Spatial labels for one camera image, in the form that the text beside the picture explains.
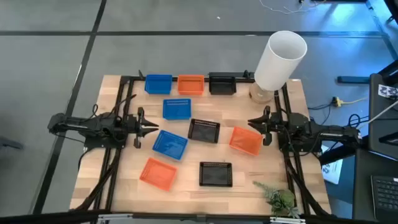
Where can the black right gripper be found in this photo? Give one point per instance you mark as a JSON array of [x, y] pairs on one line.
[[275, 124]]

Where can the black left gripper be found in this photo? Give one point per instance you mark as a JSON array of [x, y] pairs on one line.
[[130, 126]]

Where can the orange plastic basket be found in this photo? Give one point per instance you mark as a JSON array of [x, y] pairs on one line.
[[191, 85], [158, 174], [245, 141]]

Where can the blue plastic basket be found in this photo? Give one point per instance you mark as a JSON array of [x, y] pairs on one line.
[[158, 85], [177, 109], [170, 145]]

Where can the black plastic basket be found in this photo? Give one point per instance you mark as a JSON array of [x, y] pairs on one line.
[[215, 174], [222, 87], [203, 131]]

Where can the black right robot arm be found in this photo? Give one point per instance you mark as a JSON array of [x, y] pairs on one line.
[[326, 132]]

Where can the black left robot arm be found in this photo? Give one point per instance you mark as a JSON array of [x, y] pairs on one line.
[[77, 126]]

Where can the small green artificial plant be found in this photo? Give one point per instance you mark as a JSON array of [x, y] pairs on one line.
[[281, 200]]

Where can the long black desk leg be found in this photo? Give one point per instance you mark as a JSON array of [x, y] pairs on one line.
[[342, 152]]

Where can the white printed paper sheet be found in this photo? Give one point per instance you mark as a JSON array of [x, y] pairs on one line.
[[334, 171]]

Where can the black metal beam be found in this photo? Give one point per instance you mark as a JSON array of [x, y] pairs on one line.
[[161, 214]]

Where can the short black desk foot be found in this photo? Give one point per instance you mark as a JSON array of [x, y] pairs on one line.
[[353, 79]]

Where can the tall black desk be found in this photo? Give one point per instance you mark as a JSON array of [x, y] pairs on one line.
[[374, 130]]

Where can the low black desk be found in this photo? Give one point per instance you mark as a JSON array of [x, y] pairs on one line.
[[362, 186]]

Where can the printed marker sheet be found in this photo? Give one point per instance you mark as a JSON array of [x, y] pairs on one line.
[[387, 91]]

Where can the dark chair foot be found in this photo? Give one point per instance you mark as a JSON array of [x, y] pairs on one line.
[[9, 142]]

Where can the black keyboard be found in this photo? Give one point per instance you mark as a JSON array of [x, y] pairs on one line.
[[385, 196]]

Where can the black aluminium table frame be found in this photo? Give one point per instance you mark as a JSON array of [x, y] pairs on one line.
[[244, 79]]

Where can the silver metal bracket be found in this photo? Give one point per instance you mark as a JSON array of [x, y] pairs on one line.
[[287, 221], [115, 217]]

